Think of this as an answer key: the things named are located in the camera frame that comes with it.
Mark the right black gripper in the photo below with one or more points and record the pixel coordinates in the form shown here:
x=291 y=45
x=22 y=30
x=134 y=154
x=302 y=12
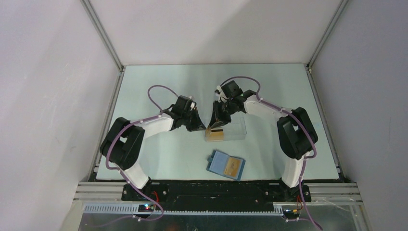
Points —
x=217 y=119

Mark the aluminium frame rail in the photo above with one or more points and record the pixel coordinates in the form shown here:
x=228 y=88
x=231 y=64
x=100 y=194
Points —
x=106 y=73
x=309 y=67

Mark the clear acrylic box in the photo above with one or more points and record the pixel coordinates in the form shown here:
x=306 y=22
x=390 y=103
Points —
x=235 y=130

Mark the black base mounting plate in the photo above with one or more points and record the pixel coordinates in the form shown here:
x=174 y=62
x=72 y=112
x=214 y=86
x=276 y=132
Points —
x=217 y=195

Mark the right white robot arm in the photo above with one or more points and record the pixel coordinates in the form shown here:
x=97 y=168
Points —
x=297 y=135

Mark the left aluminium frame rail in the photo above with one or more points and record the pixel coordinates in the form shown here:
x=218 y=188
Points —
x=106 y=73

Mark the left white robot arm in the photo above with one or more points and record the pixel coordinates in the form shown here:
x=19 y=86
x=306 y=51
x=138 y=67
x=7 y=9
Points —
x=121 y=146

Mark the right aluminium frame rail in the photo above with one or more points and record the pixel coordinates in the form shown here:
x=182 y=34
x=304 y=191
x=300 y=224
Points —
x=309 y=67

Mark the blue card holder wallet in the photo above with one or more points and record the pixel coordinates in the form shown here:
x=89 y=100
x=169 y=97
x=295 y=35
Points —
x=225 y=165

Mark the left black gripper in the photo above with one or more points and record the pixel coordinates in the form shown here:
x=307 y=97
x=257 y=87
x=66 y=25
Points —
x=198 y=125

